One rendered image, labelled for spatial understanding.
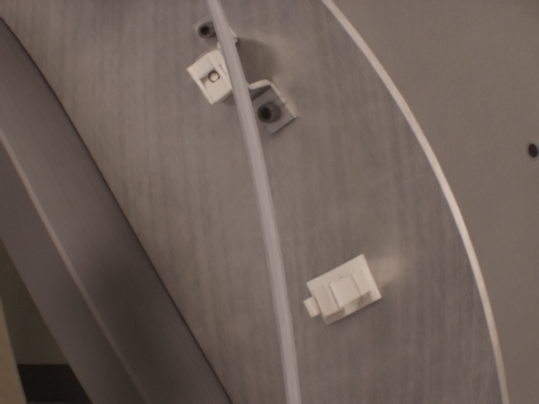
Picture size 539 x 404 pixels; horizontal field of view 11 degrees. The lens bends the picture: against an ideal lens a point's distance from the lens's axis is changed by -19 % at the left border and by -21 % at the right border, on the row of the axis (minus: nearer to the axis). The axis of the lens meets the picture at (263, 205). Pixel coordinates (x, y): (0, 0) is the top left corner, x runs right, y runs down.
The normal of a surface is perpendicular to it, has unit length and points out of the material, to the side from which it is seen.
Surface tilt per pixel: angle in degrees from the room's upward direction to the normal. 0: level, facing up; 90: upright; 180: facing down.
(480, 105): 90
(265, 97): 90
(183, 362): 67
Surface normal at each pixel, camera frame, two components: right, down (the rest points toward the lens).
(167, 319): 0.75, -0.43
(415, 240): -0.47, 0.20
